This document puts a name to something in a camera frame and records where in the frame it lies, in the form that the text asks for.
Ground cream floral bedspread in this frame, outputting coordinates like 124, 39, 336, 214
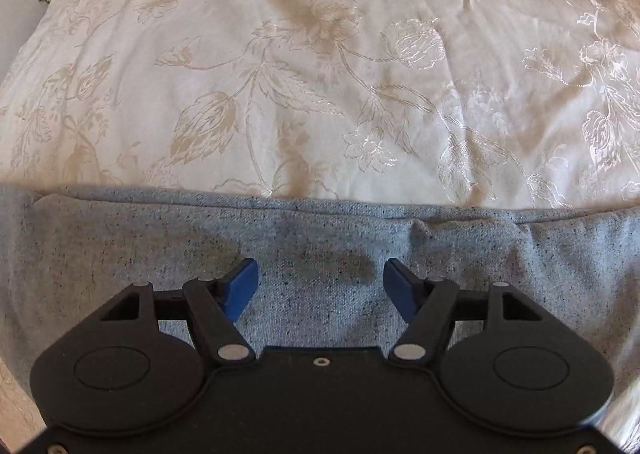
0, 0, 640, 435

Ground grey speckled pants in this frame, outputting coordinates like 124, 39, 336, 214
0, 183, 640, 405

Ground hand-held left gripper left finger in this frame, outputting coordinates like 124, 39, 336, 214
100, 258, 260, 366

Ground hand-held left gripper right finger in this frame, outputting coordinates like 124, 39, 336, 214
383, 258, 544, 366

